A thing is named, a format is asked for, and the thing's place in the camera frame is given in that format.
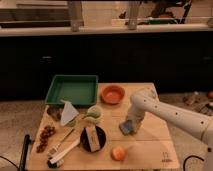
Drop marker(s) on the green plastic tray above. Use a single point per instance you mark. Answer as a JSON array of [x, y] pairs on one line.
[[80, 90]]

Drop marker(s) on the black stand post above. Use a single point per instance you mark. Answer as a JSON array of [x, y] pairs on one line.
[[24, 153]]

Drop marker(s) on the metal fork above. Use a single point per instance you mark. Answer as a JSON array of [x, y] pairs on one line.
[[55, 148]]

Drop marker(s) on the wooden block in bowl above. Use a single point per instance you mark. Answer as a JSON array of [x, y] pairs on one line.
[[93, 138]]

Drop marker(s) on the orange fruit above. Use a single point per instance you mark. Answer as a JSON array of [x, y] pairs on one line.
[[118, 153]]

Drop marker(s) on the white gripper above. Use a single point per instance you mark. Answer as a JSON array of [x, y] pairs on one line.
[[136, 115]]

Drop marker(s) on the orange bowl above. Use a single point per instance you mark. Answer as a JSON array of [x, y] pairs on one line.
[[112, 94]]

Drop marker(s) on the black cabinet counter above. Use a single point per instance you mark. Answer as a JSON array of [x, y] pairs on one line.
[[173, 61]]

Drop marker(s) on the green cup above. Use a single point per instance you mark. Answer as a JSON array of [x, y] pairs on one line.
[[93, 114]]

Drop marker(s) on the white handled brush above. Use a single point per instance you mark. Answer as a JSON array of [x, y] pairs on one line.
[[52, 163]]

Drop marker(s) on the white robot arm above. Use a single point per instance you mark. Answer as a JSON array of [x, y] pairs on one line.
[[196, 124]]

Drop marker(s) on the blue sponge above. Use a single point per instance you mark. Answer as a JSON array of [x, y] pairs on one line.
[[126, 127]]

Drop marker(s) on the white folded paper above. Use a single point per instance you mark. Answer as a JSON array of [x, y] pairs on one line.
[[69, 113]]

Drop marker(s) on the red grapes bunch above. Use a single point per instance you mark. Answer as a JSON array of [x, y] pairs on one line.
[[46, 133]]

